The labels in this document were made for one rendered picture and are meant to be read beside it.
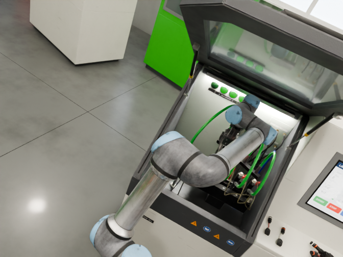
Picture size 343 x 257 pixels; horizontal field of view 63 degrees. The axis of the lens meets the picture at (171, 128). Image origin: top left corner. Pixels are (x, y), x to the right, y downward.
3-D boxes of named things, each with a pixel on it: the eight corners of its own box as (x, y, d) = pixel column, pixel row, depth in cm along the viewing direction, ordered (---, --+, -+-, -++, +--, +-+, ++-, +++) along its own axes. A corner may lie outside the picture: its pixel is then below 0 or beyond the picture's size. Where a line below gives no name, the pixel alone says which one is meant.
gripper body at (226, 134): (218, 143, 137) (228, 125, 130) (222, 134, 144) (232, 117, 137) (232, 150, 136) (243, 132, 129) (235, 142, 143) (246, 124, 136)
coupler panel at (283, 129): (245, 157, 176) (271, 119, 158) (246, 154, 179) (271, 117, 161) (264, 166, 175) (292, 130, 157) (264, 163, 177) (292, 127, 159)
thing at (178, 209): (131, 197, 156) (138, 179, 147) (135, 192, 160) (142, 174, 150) (231, 255, 149) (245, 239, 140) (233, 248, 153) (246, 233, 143)
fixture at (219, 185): (187, 191, 168) (196, 175, 159) (191, 181, 176) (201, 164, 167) (238, 220, 164) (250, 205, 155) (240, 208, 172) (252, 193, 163)
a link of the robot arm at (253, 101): (242, 95, 123) (250, 91, 129) (231, 114, 130) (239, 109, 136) (256, 105, 120) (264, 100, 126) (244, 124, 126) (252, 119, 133)
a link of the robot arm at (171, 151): (104, 273, 98) (196, 152, 87) (79, 240, 104) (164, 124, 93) (123, 261, 109) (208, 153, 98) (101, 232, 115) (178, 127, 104)
